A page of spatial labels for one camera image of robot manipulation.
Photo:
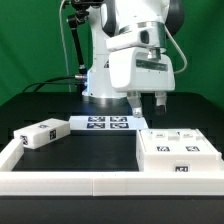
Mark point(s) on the white door panel with knob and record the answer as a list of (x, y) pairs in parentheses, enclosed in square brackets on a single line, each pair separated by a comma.
[(158, 141)]

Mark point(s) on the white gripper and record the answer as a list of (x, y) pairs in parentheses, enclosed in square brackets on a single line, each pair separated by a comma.
[(132, 70)]

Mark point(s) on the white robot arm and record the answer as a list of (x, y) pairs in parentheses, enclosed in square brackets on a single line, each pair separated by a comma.
[(162, 19)]

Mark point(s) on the white cabinet body box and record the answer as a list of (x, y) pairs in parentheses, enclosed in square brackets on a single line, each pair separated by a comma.
[(176, 160)]

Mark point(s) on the white U-shaped fence frame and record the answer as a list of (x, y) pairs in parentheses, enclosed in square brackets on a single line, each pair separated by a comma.
[(102, 183)]

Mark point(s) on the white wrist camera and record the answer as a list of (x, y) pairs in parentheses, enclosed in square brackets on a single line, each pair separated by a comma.
[(127, 40)]

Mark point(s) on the white marker base plate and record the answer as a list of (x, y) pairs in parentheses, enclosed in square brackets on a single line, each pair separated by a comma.
[(107, 123)]

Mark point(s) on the white cabinet top block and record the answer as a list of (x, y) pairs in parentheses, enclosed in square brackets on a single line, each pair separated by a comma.
[(42, 133)]

